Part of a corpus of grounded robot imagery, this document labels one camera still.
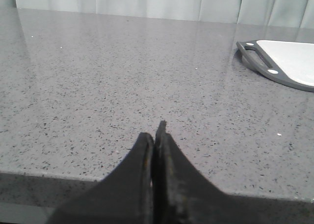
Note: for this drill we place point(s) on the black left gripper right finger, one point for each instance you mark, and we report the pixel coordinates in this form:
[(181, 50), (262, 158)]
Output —
[(184, 196)]

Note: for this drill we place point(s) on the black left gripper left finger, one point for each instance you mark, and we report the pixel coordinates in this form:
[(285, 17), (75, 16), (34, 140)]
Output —
[(123, 197)]

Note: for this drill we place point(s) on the grey-white curtain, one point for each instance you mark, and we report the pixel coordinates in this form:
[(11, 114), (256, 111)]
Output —
[(285, 13)]

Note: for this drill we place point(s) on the white cutting board black handle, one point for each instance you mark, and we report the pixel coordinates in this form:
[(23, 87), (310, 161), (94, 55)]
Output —
[(285, 62)]

